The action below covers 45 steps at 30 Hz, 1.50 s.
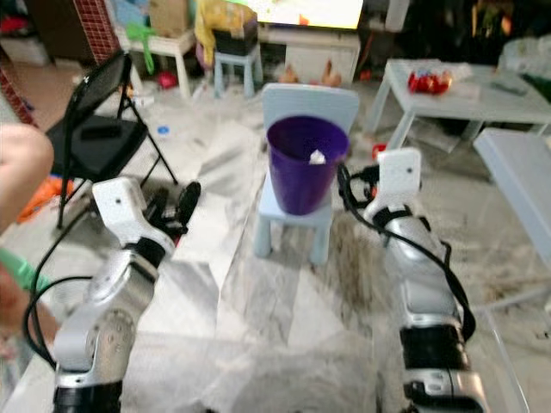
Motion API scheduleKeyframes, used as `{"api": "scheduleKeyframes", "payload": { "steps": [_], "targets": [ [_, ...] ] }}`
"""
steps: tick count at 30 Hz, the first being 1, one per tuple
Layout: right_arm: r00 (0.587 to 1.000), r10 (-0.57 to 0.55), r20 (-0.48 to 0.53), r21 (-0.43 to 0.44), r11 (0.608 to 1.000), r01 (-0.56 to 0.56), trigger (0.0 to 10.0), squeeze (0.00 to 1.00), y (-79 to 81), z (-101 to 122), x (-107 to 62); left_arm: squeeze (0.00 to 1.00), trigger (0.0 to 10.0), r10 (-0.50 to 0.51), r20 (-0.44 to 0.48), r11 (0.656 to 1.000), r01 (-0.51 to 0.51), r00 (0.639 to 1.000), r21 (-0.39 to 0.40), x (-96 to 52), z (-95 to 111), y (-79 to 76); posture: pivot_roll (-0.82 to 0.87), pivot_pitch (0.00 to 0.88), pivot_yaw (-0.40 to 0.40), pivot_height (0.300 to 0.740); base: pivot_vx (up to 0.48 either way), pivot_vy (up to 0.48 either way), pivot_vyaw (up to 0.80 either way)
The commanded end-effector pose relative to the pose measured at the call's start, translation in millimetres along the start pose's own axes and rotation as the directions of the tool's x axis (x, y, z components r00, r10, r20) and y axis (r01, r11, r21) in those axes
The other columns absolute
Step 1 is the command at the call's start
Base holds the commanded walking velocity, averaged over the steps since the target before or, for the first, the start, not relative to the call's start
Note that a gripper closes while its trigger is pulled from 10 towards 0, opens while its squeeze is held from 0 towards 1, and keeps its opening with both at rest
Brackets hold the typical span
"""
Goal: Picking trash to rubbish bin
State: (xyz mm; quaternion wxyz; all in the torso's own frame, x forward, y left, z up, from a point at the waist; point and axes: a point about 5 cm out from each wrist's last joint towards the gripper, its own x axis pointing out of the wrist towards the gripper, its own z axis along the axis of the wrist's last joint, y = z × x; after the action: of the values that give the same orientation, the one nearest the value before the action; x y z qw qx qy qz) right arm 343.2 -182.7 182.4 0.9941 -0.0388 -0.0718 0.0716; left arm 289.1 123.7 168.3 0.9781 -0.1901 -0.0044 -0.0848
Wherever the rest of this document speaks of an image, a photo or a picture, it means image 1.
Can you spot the purple plastic rubbish bin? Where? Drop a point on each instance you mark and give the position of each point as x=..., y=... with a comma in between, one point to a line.
x=301, y=185

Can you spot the black folding chair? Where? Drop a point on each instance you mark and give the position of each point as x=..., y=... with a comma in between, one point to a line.
x=99, y=138

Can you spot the small white paper scrap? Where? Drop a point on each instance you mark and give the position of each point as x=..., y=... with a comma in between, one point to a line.
x=318, y=157

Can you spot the green plastic toy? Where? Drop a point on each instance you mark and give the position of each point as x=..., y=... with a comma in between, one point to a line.
x=142, y=36

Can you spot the clear plastic bag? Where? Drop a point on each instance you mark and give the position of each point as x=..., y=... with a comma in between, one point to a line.
x=525, y=56

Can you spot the red round item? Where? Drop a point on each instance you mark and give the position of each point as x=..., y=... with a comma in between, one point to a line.
x=379, y=151

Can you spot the green ribbed plastic item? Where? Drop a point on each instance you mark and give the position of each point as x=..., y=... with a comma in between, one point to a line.
x=21, y=268

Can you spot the white television stand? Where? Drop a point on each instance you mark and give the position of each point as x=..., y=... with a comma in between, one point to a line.
x=310, y=52

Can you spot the small red toy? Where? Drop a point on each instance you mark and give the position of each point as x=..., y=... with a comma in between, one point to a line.
x=166, y=80

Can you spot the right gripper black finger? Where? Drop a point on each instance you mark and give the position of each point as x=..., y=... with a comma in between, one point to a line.
x=348, y=185

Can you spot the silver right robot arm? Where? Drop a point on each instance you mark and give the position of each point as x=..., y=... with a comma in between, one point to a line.
x=426, y=284

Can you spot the blue bottle cap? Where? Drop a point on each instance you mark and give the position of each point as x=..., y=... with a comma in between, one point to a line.
x=163, y=131

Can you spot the light blue plastic chair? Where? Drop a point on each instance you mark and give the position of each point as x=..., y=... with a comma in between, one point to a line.
x=310, y=99

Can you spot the small white stool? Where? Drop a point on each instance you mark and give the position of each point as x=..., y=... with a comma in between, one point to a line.
x=168, y=43

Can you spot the television screen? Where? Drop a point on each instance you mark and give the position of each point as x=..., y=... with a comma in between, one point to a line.
x=306, y=10

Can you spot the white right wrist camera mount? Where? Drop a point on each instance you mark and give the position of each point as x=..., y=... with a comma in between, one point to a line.
x=399, y=175

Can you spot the dark remote control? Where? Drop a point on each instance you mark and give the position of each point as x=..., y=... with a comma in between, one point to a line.
x=508, y=87

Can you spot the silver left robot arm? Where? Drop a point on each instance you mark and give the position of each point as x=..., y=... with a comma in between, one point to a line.
x=108, y=310

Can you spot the small light blue stool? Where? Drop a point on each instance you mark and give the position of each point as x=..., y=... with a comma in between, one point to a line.
x=237, y=62

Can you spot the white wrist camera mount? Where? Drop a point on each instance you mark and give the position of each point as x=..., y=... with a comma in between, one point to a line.
x=399, y=175
x=120, y=209

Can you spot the grey bench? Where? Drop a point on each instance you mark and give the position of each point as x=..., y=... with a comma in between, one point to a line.
x=521, y=172

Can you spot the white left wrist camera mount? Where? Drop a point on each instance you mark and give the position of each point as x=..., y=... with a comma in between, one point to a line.
x=120, y=209

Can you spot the person's bare lower leg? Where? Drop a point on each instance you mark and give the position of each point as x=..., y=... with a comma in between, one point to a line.
x=13, y=301

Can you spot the orange plastic item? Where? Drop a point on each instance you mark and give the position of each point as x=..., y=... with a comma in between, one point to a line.
x=54, y=198

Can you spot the red snack packets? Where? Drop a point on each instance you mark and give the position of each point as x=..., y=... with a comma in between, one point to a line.
x=429, y=83

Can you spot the red brick column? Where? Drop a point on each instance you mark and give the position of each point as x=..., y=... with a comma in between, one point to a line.
x=96, y=27

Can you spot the yellow bag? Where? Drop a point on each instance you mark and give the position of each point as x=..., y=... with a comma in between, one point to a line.
x=219, y=19

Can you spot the white low table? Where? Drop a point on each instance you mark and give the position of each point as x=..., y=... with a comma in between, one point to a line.
x=473, y=103

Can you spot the person's bent bare leg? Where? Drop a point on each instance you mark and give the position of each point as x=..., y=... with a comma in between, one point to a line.
x=21, y=172

